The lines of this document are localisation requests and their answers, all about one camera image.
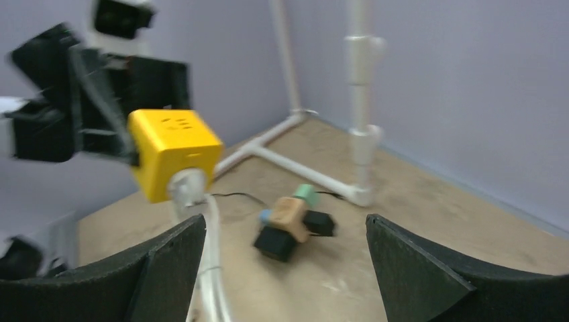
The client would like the grey white plug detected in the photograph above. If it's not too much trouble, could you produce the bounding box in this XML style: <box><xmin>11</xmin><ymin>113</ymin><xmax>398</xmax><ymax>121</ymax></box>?
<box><xmin>167</xmin><ymin>168</ymin><xmax>235</xmax><ymax>321</ymax></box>

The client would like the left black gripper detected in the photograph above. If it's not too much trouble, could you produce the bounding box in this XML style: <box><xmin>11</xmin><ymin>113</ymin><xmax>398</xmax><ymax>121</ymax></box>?
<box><xmin>4</xmin><ymin>23</ymin><xmax>191</xmax><ymax>162</ymax></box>

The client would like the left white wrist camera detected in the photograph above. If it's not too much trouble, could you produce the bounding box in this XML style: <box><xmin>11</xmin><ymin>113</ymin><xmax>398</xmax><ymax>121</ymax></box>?
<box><xmin>86</xmin><ymin>0</ymin><xmax>157</xmax><ymax>56</ymax></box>

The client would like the green cube adapter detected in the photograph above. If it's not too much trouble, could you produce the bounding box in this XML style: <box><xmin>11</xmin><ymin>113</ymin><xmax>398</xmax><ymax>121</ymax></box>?
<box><xmin>293</xmin><ymin>184</ymin><xmax>319</xmax><ymax>208</ymax></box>

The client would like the white PVC pipe frame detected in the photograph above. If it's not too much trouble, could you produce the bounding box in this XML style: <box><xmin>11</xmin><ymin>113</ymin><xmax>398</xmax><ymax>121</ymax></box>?
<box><xmin>215</xmin><ymin>1</ymin><xmax>386</xmax><ymax>207</ymax></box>

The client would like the black power adapter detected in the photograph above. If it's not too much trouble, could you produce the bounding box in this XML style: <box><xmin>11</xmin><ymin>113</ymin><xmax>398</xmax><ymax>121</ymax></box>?
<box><xmin>303</xmin><ymin>210</ymin><xmax>336</xmax><ymax>237</ymax></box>
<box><xmin>253</xmin><ymin>226</ymin><xmax>299</xmax><ymax>262</ymax></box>

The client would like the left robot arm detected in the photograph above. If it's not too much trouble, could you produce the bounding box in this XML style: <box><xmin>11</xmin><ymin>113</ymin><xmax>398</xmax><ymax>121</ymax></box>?
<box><xmin>1</xmin><ymin>23</ymin><xmax>191</xmax><ymax>166</ymax></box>

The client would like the wooden cube adapter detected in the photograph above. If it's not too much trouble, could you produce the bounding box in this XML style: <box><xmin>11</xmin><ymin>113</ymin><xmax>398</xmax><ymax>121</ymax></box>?
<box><xmin>268</xmin><ymin>197</ymin><xmax>310</xmax><ymax>243</ymax></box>

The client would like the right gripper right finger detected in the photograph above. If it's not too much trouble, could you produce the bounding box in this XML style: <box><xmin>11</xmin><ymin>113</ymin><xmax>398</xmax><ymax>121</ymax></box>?
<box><xmin>366</xmin><ymin>214</ymin><xmax>568</xmax><ymax>321</ymax></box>

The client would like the yellow cube socket adapter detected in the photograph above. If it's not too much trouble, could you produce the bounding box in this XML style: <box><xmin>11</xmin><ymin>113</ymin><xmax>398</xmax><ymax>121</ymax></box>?
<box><xmin>127</xmin><ymin>109</ymin><xmax>223</xmax><ymax>203</ymax></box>

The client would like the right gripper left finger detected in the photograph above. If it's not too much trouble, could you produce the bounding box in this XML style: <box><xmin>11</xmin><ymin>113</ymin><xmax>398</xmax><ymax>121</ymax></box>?
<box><xmin>1</xmin><ymin>217</ymin><xmax>205</xmax><ymax>321</ymax></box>

